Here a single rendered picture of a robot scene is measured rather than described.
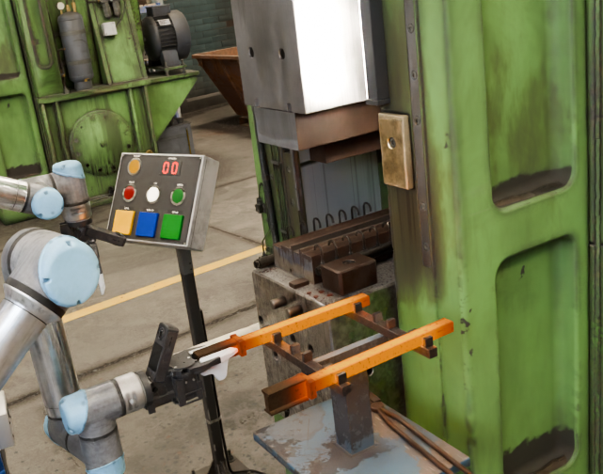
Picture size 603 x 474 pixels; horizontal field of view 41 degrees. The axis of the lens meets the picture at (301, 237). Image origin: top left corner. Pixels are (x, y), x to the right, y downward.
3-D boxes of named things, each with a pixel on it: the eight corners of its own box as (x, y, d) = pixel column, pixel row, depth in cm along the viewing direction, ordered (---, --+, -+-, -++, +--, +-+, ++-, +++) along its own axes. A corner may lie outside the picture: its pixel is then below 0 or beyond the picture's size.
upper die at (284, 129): (298, 150, 198) (293, 113, 195) (258, 142, 214) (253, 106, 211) (428, 118, 218) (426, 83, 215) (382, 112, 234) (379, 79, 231)
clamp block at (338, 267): (341, 297, 199) (339, 273, 197) (322, 288, 206) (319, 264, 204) (379, 283, 205) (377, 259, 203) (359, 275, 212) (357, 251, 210)
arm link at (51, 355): (-25, 230, 152) (37, 450, 168) (0, 240, 144) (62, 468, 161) (31, 212, 159) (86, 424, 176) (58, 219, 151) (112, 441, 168)
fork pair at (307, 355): (305, 363, 160) (303, 354, 159) (290, 354, 164) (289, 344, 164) (396, 326, 170) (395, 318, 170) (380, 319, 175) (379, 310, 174)
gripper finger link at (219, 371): (240, 369, 169) (198, 383, 165) (235, 343, 167) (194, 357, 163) (245, 374, 167) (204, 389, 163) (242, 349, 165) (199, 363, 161)
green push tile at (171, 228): (178, 239, 238) (182, 215, 238) (158, 237, 242) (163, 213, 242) (182, 240, 239) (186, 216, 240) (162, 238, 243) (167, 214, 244)
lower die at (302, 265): (314, 284, 209) (310, 254, 206) (275, 266, 225) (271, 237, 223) (436, 241, 229) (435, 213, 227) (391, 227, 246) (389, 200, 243)
